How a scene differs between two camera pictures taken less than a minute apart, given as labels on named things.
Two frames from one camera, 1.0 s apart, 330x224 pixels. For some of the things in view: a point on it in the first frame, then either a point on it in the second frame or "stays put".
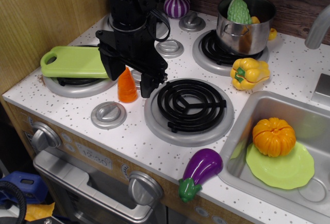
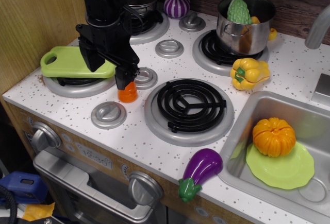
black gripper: x=135 y=49 → x=113 y=41
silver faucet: x=318 y=27 stays put
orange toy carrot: x=127 y=89 stays put
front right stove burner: x=189 y=112 stays put
